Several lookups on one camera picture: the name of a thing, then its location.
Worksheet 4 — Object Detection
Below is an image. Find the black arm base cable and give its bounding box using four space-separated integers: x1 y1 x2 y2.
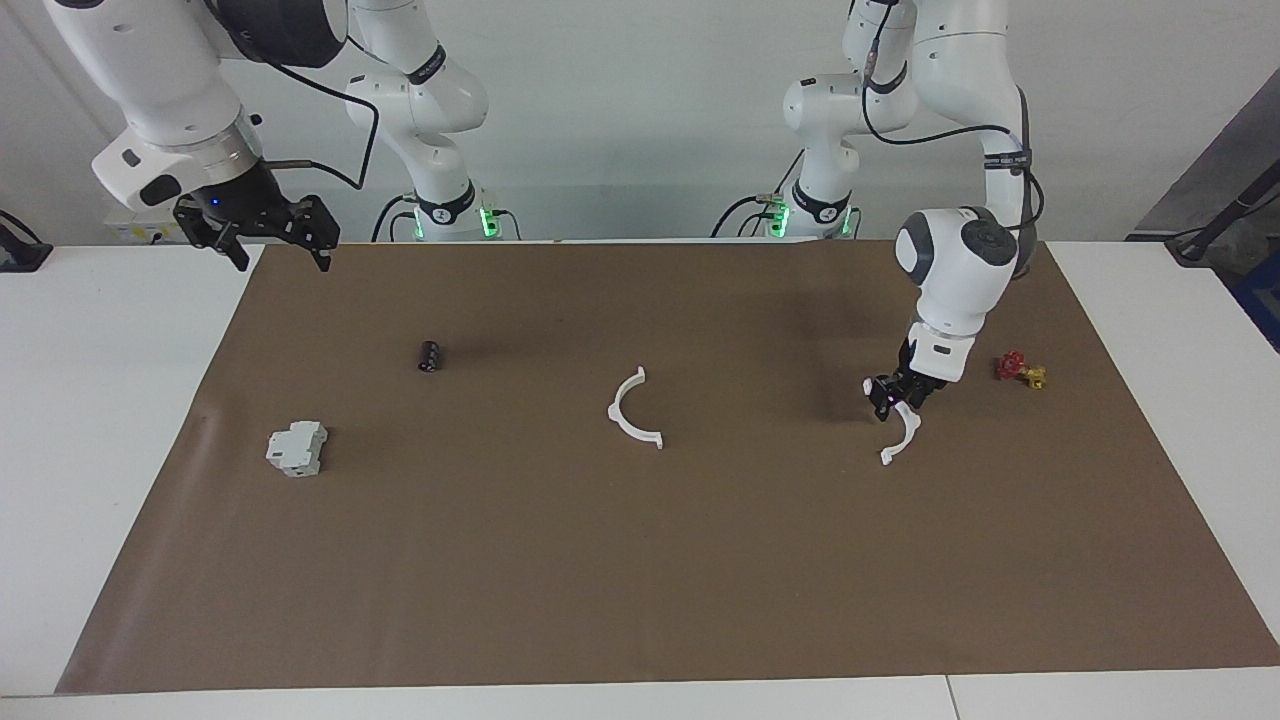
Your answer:
711 148 807 240
371 192 415 244

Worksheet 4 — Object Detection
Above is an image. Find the red handle brass valve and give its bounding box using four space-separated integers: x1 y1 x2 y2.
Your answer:
994 349 1050 392

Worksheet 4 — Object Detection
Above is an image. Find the white half pipe clamp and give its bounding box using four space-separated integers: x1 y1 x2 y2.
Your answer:
879 400 924 469
605 365 665 451

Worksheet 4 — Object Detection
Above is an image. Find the grey partition panel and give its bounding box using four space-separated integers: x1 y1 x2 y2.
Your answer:
1128 68 1280 242

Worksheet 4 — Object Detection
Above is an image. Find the white circuit breaker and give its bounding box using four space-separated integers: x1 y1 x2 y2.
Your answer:
264 419 330 480

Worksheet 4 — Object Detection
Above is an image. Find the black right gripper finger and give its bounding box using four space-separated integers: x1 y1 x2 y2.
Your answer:
173 198 252 274
286 194 342 274

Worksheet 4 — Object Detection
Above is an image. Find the black clamp mount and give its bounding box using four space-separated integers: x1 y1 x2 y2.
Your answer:
0 209 54 274

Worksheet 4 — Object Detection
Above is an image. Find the white power strip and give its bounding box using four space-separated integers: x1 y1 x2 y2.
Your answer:
104 205 189 245

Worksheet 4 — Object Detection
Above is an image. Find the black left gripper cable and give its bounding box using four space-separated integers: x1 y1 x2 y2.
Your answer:
857 0 1047 282

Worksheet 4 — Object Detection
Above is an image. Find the brown table mat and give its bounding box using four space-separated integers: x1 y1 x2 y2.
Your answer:
54 238 1280 697

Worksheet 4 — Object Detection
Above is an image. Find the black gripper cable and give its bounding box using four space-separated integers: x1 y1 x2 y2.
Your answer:
205 0 382 192
857 0 1047 282

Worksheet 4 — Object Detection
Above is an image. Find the blue box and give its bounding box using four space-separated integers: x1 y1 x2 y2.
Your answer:
1231 254 1280 353

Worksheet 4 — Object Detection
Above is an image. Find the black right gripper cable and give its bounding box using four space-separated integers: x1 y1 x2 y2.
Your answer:
205 0 382 192

